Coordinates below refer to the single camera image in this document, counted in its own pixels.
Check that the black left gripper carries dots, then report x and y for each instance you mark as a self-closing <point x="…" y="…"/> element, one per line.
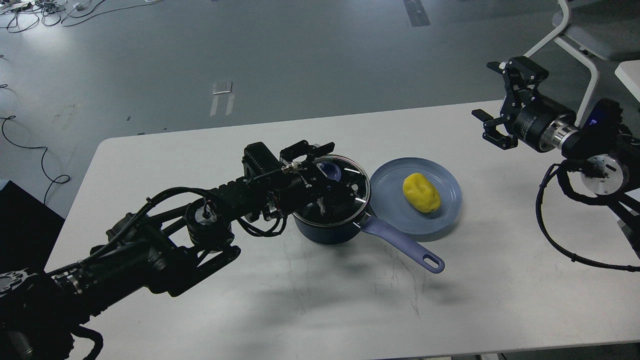
<point x="303" y="183"/>

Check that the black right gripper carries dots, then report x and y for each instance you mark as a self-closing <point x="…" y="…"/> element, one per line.
<point x="537" y="120"/>

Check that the glass pot lid blue knob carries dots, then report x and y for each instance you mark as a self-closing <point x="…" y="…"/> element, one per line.
<point x="341" y="172"/>

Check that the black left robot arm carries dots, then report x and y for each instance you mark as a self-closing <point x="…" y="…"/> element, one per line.
<point x="180" y="237"/>

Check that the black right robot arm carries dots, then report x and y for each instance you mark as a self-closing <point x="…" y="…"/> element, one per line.
<point x="600" y="166"/>

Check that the dark blue saucepan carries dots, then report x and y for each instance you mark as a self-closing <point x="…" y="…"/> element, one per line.
<point x="367" y="222"/>

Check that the blue round plate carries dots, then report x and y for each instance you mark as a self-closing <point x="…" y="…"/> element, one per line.
<point x="390" y="205"/>

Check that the white table corner right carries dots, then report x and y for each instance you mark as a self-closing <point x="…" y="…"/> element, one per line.
<point x="628" y="72"/>

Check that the black box at left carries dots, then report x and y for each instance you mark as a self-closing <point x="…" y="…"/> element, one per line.
<point x="28" y="233"/>

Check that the white frame grey chair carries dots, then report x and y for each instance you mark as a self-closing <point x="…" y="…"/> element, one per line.
<point x="606" y="29"/>

